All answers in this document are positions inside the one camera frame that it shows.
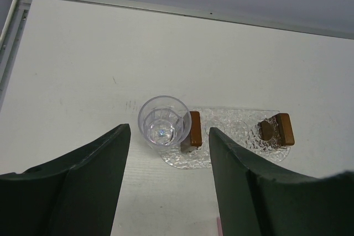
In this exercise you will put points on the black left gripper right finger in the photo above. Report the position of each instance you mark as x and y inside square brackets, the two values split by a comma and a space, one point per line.
[258, 197]

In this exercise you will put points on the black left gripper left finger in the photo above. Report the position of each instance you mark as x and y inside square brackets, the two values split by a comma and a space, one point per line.
[74, 194]

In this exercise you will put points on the brown wooden holder block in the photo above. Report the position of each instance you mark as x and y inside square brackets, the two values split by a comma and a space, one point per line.
[194, 140]
[277, 130]

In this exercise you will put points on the clear plastic cup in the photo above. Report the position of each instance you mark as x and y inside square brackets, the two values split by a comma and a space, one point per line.
[164, 121]

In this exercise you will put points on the clear textured glass tray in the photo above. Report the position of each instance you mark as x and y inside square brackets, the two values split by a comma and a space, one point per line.
[241, 125]

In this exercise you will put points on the pink plastic drawer box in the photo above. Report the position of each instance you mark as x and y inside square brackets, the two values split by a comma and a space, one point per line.
[219, 226]

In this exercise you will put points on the aluminium frame rail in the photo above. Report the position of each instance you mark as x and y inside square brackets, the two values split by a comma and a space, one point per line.
[19, 10]

